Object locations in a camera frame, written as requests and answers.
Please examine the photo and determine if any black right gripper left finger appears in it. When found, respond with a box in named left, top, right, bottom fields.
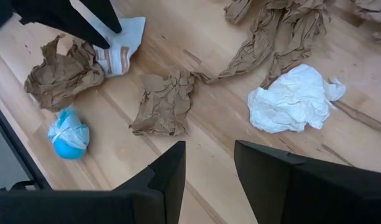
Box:
left=114, top=140, right=187, bottom=224

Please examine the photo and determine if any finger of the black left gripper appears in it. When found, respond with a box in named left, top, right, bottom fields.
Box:
left=80, top=0, right=122, bottom=34
left=11, top=0, right=110, bottom=50

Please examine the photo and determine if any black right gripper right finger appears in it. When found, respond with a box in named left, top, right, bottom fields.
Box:
left=234, top=139, right=306, bottom=224

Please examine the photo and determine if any white wrapper orange print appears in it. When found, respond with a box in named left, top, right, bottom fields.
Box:
left=69, top=0, right=147, bottom=78

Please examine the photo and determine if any brown paper wad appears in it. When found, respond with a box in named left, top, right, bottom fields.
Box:
left=129, top=68, right=196, bottom=137
left=24, top=33, right=105, bottom=113

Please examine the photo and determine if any white tissue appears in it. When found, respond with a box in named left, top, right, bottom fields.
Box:
left=247, top=63, right=347, bottom=134

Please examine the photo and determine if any blue white bag ball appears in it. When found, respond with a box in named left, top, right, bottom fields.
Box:
left=47, top=106, right=91, bottom=161

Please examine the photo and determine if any long brown paper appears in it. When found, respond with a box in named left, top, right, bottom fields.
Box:
left=195, top=0, right=381, bottom=90

